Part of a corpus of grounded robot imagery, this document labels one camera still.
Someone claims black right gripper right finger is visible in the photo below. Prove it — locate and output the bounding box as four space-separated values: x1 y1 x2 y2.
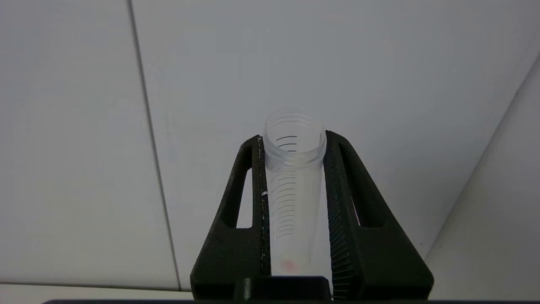
324 130 435 301

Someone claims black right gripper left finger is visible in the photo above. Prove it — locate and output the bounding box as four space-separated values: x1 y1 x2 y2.
190 135 271 301

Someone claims test tube with red pigment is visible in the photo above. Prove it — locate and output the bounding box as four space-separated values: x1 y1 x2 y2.
262 107 328 277

